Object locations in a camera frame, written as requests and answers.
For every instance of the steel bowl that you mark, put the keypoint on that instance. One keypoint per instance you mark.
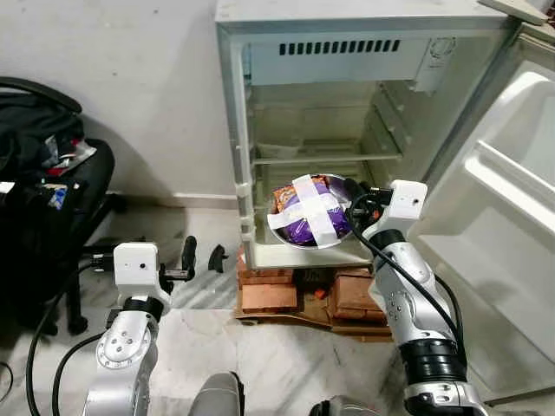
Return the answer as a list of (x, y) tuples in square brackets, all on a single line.
[(340, 185)]

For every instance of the purple snack packet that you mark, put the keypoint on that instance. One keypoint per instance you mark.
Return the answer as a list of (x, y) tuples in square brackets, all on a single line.
[(302, 230)]

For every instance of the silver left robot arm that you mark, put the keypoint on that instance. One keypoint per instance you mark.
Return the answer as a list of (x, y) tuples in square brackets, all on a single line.
[(121, 351)]

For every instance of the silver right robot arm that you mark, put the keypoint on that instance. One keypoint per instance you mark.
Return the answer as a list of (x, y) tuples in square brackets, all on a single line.
[(408, 303)]

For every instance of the glass fridge shelf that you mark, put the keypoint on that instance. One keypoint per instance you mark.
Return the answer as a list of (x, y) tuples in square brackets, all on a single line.
[(329, 159)]

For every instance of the white mini fridge cabinet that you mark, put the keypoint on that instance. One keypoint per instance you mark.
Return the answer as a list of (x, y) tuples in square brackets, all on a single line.
[(347, 65)]

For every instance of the white fridge door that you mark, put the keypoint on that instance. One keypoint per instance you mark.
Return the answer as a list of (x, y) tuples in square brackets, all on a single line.
[(503, 251)]

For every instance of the red brick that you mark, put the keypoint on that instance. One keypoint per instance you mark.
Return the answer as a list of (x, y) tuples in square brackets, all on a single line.
[(267, 295), (357, 299)]

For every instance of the black office chair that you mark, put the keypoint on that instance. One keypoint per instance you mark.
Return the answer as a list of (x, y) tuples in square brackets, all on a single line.
[(95, 173)]

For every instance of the grey left robot leg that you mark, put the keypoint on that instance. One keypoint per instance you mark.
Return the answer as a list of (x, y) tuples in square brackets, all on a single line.
[(217, 394)]

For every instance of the grey robot leg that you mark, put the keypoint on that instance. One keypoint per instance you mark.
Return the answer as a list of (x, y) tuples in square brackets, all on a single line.
[(347, 407), (217, 394)]

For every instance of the white freezer compartment panel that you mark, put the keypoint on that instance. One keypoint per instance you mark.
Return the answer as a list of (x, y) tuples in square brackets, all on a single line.
[(338, 62)]

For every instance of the crumpled silver packet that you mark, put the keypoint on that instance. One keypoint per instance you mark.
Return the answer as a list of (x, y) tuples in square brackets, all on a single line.
[(74, 156)]

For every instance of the grey right robot leg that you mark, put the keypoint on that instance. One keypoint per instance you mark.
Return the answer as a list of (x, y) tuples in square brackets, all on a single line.
[(347, 407)]

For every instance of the black backpack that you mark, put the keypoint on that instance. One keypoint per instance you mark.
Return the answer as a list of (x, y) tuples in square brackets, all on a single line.
[(30, 130)]

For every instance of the beige flat board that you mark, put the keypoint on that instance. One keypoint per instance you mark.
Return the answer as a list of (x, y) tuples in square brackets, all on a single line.
[(516, 9)]

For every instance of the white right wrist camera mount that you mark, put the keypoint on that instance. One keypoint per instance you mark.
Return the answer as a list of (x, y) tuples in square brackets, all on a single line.
[(404, 204)]

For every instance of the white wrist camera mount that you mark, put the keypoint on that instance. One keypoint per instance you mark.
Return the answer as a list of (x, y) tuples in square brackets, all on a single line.
[(137, 264), (404, 204)]

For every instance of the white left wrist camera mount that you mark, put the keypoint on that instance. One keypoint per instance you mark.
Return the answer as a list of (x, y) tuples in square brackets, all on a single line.
[(137, 264)]

